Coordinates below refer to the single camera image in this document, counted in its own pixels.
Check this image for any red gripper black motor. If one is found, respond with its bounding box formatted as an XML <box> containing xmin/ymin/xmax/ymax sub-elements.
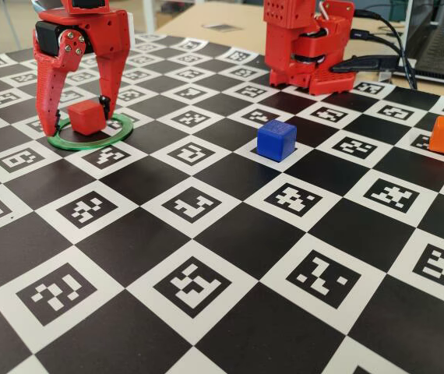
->
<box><xmin>32</xmin><ymin>8</ymin><xmax>130</xmax><ymax>137</ymax></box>

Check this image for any red cube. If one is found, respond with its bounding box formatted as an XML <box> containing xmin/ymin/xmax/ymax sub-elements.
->
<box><xmin>67</xmin><ymin>100</ymin><xmax>107</xmax><ymax>136</ymax></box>

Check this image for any blue cube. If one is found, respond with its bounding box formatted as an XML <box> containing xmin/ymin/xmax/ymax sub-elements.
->
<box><xmin>256</xmin><ymin>119</ymin><xmax>298</xmax><ymax>162</ymax></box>

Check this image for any grey metal chair leg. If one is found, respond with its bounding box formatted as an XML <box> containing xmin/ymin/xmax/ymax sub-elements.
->
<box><xmin>2</xmin><ymin>0</ymin><xmax>21</xmax><ymax>51</ymax></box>

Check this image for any white table leg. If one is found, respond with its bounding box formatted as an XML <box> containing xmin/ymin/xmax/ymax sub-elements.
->
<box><xmin>142</xmin><ymin>0</ymin><xmax>157</xmax><ymax>34</ymax></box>

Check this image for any dark printed paper sheet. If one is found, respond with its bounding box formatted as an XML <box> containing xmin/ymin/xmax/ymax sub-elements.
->
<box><xmin>202</xmin><ymin>23</ymin><xmax>245</xmax><ymax>33</ymax></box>

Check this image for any black white marker checkerboard mat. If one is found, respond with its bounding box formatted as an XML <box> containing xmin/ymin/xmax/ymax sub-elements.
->
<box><xmin>0</xmin><ymin>30</ymin><xmax>444</xmax><ymax>374</ymax></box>

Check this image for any dark laptop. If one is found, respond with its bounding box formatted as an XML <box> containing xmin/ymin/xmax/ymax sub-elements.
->
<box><xmin>395</xmin><ymin>0</ymin><xmax>444</xmax><ymax>86</ymax></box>

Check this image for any green ring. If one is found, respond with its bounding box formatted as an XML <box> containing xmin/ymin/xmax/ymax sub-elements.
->
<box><xmin>46</xmin><ymin>111</ymin><xmax>136</xmax><ymax>152</ymax></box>

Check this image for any black cable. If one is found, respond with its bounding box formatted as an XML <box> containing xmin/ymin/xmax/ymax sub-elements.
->
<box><xmin>351</xmin><ymin>29</ymin><xmax>414</xmax><ymax>79</ymax></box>
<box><xmin>353</xmin><ymin>9</ymin><xmax>418</xmax><ymax>90</ymax></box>

